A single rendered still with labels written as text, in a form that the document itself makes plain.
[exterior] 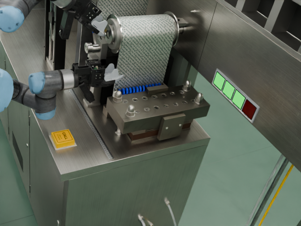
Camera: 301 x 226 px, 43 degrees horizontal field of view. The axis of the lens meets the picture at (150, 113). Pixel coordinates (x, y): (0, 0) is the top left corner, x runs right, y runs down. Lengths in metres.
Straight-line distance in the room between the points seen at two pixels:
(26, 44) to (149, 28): 0.80
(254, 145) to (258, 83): 1.91
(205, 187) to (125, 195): 1.16
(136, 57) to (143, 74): 0.10
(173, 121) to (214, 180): 1.33
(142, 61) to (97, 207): 0.62
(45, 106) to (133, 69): 0.38
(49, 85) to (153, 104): 0.41
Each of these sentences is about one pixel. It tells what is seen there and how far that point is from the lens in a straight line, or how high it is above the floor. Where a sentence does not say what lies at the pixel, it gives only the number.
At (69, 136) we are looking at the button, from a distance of 1.49.
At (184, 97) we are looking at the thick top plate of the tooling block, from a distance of 1.62.
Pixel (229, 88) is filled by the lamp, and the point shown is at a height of 1.19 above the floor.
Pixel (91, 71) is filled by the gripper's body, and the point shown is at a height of 1.15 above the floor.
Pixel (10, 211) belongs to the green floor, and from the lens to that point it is 2.43.
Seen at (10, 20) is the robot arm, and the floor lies 1.38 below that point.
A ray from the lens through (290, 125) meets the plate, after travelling 1.29.
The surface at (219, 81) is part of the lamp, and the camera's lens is 1.49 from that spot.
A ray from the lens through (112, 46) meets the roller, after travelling 1.50.
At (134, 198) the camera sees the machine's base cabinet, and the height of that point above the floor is 0.63.
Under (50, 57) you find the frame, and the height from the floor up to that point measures 0.94.
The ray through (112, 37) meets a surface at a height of 1.25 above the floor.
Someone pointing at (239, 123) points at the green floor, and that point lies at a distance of 3.40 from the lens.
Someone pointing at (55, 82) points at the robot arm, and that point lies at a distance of 1.41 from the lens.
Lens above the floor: 1.93
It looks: 37 degrees down
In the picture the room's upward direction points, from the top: 13 degrees clockwise
